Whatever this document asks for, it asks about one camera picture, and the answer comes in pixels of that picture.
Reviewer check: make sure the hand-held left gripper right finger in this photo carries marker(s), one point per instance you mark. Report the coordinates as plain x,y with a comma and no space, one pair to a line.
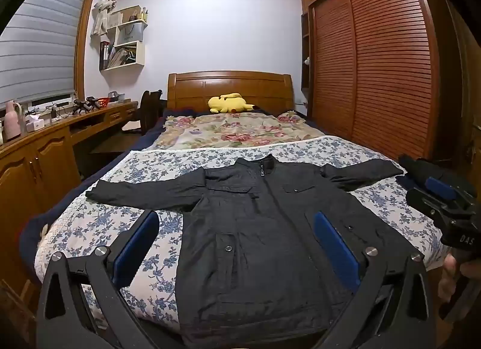
334,247

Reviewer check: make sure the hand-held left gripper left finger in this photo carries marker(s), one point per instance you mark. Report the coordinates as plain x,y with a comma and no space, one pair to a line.
135,247

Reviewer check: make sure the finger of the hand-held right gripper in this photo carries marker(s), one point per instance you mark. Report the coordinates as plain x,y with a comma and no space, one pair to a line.
424,202
441,187

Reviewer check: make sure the black jacket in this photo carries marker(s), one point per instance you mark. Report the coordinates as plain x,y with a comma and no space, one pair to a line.
263,240

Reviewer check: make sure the person's right hand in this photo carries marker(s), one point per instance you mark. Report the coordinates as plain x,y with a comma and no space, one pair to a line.
447,277

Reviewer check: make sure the blue floral blanket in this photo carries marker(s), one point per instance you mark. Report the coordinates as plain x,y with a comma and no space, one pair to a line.
150,168

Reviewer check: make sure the wooden desk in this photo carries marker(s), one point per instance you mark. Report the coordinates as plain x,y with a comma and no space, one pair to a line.
49,153

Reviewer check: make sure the floral pillow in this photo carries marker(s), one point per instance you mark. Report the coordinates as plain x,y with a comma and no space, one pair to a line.
291,116

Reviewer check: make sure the dark chair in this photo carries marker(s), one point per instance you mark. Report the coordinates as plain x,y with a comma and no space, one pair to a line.
150,108

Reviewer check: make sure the red basket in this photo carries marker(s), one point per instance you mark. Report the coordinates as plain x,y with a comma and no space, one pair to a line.
103,103

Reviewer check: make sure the wooden slatted wardrobe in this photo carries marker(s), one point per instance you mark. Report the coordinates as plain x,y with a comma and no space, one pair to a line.
375,52

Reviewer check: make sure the black device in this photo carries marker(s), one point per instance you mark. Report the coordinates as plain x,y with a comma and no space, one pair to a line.
84,104

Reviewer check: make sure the grey metal pot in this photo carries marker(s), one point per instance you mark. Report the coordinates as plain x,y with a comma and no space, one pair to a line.
113,97

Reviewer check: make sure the red floral quilt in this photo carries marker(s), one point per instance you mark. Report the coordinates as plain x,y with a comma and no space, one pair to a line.
233,127

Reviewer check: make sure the white tissue box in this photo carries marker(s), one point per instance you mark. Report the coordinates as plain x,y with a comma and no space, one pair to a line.
34,123

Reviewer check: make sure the wooden bed headboard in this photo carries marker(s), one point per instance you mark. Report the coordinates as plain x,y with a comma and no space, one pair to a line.
195,89

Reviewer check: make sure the yellow plush toy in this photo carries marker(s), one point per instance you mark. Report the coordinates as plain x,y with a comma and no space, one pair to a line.
225,103

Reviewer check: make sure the pink vase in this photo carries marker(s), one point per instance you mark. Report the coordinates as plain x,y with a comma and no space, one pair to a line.
13,123

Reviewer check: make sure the row of books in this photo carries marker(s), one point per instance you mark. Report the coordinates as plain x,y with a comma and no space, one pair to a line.
116,57

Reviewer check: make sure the grey shopping bag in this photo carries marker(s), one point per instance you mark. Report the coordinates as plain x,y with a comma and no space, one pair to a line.
129,33

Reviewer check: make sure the grey window blind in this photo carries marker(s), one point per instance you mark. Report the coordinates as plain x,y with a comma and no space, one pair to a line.
37,52

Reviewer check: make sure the tied beige curtain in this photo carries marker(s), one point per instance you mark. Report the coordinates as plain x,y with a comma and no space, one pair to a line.
101,11

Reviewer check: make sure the white wall shelf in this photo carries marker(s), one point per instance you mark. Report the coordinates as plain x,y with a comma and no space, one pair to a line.
139,56

